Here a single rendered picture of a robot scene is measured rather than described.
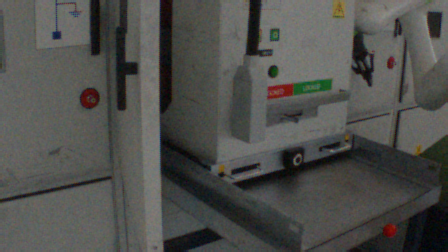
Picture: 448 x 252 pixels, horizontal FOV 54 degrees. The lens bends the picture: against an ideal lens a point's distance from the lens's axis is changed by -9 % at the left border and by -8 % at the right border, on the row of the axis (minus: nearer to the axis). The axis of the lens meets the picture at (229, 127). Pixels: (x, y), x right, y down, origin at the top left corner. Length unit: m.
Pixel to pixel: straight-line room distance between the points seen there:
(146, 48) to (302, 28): 0.63
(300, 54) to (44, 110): 0.70
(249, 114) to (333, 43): 0.42
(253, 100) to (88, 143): 0.53
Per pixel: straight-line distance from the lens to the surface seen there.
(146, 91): 0.76
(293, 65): 1.28
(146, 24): 0.75
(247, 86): 1.06
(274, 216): 1.00
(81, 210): 1.43
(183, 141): 1.31
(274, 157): 1.29
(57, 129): 1.32
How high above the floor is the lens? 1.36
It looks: 17 degrees down
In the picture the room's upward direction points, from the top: 2 degrees clockwise
